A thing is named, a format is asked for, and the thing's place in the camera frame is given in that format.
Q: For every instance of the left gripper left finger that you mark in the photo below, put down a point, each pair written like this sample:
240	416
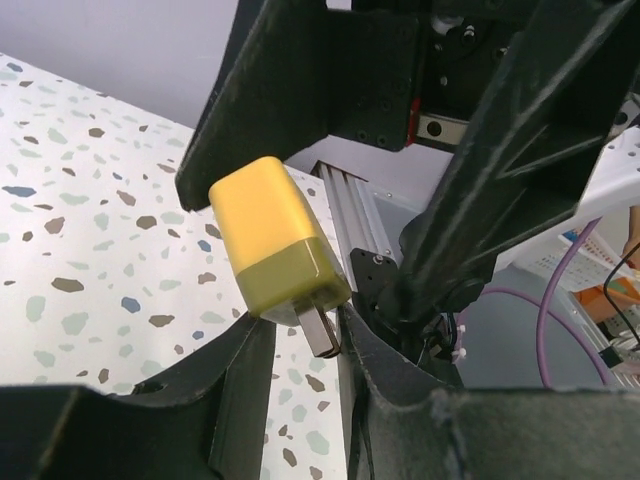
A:
202	418

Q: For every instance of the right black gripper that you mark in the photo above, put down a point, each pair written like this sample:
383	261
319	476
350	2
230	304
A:
527	91

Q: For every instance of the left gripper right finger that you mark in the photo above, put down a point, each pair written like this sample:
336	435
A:
401	423

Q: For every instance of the small yellow plug adapter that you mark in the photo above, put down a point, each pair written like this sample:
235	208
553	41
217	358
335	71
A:
282	261

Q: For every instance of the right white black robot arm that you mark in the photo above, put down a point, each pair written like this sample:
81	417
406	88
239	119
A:
610	175

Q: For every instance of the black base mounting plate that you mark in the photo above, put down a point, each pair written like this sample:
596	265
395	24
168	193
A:
371	273

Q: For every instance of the aluminium table frame rail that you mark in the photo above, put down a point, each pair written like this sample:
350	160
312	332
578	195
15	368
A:
365	215

